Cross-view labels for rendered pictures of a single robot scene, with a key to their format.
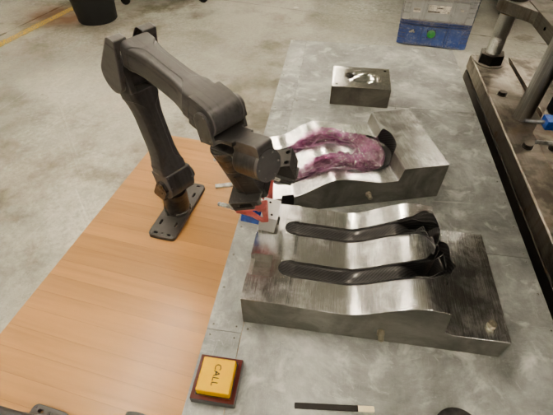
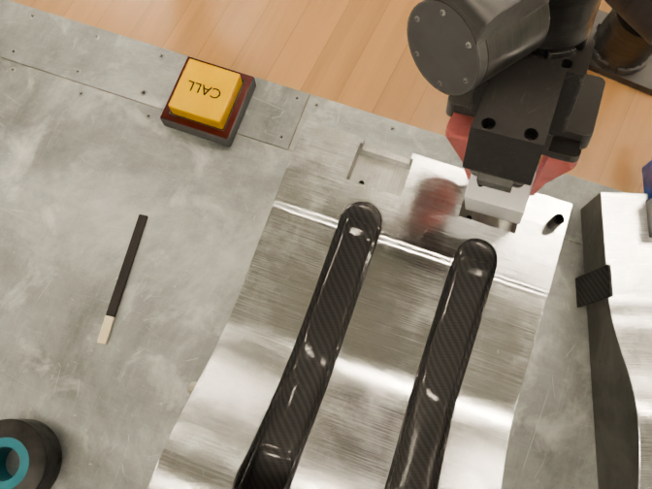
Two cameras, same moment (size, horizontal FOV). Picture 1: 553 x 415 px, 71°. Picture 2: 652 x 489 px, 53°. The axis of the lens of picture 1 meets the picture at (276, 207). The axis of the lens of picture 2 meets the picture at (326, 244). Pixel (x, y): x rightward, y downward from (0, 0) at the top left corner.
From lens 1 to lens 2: 51 cm
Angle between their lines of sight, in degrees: 50
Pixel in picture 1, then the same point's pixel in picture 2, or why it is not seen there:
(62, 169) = not seen: outside the picture
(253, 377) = (205, 160)
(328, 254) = (387, 323)
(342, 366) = (184, 312)
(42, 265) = not seen: outside the picture
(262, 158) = (440, 15)
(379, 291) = (247, 394)
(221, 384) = (186, 96)
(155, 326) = (332, 14)
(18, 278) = not seen: outside the picture
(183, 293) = (391, 57)
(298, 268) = (360, 246)
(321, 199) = (604, 378)
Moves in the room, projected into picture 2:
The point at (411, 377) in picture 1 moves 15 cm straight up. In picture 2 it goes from (134, 433) to (73, 438)
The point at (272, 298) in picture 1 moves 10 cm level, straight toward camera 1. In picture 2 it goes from (293, 178) to (188, 161)
